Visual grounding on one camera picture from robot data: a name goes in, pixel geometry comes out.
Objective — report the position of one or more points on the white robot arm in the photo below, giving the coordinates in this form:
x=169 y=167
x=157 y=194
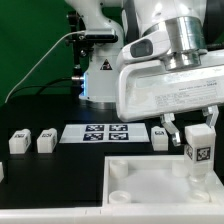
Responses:
x=154 y=58

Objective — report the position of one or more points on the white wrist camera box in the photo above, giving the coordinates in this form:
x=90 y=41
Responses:
x=148 y=47

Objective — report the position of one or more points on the white obstacle fence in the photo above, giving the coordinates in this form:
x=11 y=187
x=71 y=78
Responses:
x=119 y=214

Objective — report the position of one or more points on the white marker sheet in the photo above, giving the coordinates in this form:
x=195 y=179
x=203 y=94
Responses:
x=104 y=133

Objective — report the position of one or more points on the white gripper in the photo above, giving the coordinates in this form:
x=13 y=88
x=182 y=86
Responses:
x=147 y=90

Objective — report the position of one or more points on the black camera stand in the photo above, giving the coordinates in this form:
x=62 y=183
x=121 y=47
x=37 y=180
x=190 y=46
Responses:
x=80 y=46

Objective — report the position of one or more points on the white part left edge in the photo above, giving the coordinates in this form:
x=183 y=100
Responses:
x=1 y=172

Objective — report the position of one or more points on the white square table top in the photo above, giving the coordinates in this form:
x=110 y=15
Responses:
x=157 y=180

